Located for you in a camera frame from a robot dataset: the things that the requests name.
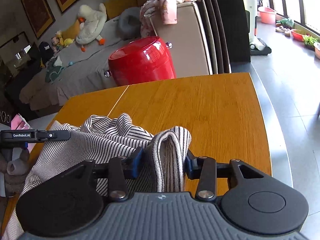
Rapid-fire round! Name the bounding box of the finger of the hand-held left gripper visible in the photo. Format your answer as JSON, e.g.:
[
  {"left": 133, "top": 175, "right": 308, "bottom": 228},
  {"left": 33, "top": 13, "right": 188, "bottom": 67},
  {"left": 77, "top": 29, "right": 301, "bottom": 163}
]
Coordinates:
[{"left": 36, "top": 130, "right": 71, "bottom": 141}]

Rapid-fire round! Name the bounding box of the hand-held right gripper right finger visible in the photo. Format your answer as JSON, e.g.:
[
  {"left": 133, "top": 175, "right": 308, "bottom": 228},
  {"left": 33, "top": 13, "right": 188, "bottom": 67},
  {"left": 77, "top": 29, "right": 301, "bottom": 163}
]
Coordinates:
[{"left": 185, "top": 150, "right": 269, "bottom": 202}]

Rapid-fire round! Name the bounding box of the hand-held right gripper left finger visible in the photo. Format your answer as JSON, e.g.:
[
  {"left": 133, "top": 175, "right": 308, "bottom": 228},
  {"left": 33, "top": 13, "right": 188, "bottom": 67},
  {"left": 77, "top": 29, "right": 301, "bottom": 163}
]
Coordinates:
[{"left": 71, "top": 147, "right": 144, "bottom": 202}]

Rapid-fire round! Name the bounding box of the grey striped sweater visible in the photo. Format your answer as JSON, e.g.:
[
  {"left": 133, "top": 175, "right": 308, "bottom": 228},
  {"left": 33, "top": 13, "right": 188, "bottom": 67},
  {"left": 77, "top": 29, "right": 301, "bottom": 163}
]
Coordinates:
[{"left": 0, "top": 113, "right": 192, "bottom": 240}]

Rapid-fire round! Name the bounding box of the pink clothes pile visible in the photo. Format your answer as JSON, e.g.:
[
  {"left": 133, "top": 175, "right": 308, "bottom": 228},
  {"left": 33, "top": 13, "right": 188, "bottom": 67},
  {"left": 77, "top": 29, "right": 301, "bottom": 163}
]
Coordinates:
[{"left": 139, "top": 0, "right": 202, "bottom": 38}]

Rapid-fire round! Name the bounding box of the person's left hand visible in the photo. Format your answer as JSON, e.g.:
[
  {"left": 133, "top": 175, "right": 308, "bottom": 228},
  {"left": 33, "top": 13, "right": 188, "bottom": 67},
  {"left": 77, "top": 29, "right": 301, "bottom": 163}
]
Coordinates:
[{"left": 0, "top": 152, "right": 30, "bottom": 197}]

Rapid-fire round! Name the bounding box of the pink box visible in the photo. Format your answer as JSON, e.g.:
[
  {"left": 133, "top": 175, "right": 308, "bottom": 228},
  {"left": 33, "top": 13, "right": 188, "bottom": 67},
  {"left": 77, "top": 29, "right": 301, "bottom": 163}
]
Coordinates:
[{"left": 11, "top": 114, "right": 28, "bottom": 153}]

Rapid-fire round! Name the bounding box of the green garment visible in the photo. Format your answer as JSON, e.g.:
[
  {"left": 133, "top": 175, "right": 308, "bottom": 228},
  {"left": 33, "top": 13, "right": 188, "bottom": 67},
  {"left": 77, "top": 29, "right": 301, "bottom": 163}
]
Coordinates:
[{"left": 45, "top": 56, "right": 66, "bottom": 83}]

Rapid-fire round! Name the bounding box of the grey covered sofa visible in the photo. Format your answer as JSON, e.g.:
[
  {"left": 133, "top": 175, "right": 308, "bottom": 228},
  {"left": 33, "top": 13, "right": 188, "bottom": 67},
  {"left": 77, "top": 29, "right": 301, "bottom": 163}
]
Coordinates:
[{"left": 19, "top": 1, "right": 213, "bottom": 113}]

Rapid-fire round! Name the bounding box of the dark glass cabinet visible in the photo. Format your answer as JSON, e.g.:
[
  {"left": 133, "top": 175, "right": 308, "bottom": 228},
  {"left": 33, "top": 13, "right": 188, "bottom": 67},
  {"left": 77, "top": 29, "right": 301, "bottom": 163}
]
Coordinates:
[{"left": 0, "top": 31, "right": 42, "bottom": 120}]

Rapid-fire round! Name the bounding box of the black bag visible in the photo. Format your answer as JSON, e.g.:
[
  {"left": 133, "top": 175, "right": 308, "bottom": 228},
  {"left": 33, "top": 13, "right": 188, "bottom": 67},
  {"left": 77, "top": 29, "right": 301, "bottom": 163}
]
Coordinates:
[{"left": 38, "top": 41, "right": 54, "bottom": 64}]

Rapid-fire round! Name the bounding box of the small stuffed toys group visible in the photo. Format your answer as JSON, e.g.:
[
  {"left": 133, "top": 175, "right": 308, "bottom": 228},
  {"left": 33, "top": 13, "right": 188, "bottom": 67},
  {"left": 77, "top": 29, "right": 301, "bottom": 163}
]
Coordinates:
[{"left": 51, "top": 31, "right": 63, "bottom": 52}]

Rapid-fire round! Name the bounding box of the small yellow pillow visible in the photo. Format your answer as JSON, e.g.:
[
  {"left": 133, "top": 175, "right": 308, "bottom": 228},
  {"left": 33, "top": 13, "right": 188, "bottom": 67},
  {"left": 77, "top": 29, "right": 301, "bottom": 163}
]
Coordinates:
[{"left": 61, "top": 20, "right": 81, "bottom": 41}]

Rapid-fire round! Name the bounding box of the red glossy drum stool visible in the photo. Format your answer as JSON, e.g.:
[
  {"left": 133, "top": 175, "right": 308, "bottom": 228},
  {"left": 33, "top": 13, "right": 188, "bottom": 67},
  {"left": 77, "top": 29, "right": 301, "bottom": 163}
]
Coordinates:
[{"left": 103, "top": 36, "right": 177, "bottom": 87}]

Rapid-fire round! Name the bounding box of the white goose plush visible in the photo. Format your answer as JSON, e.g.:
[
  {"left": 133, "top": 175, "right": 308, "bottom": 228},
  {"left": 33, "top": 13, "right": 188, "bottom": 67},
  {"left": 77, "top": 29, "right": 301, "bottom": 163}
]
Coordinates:
[{"left": 76, "top": 3, "right": 107, "bottom": 52}]

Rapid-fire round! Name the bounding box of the grey neck pillow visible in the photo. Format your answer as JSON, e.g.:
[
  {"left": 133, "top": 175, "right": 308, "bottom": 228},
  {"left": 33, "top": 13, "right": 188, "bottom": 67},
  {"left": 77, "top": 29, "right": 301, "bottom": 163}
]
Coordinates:
[{"left": 117, "top": 7, "right": 143, "bottom": 41}]

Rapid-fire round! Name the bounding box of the dark curtain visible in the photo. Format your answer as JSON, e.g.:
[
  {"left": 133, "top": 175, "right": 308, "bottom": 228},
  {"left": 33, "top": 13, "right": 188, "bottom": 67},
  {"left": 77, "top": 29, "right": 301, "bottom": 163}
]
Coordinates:
[{"left": 195, "top": 0, "right": 252, "bottom": 74}]

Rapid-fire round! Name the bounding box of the white upright vacuum cleaner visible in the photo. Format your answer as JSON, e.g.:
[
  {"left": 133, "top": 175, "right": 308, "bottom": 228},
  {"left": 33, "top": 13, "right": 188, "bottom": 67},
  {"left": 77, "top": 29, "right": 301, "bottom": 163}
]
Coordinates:
[{"left": 244, "top": 0, "right": 272, "bottom": 56}]

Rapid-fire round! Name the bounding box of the pair of small shoes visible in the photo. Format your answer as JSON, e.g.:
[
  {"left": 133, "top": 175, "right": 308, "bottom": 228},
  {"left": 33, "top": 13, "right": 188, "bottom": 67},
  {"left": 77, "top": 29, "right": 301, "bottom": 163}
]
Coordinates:
[{"left": 275, "top": 26, "right": 293, "bottom": 37}]

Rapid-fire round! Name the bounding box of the pink plastic basin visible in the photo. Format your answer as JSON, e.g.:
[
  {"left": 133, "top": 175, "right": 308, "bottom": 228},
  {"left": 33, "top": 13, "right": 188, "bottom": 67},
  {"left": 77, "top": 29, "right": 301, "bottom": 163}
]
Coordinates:
[{"left": 257, "top": 6, "right": 277, "bottom": 25}]

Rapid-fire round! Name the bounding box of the red plastic basin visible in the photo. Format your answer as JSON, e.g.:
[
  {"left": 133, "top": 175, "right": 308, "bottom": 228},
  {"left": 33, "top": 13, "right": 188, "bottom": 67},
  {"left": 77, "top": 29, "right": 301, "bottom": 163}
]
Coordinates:
[{"left": 291, "top": 29, "right": 309, "bottom": 43}]

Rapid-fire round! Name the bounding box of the tray of green seedlings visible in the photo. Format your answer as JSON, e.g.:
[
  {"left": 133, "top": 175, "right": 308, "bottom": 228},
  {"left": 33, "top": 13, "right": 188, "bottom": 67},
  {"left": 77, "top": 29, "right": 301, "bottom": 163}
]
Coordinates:
[{"left": 302, "top": 35, "right": 319, "bottom": 51}]

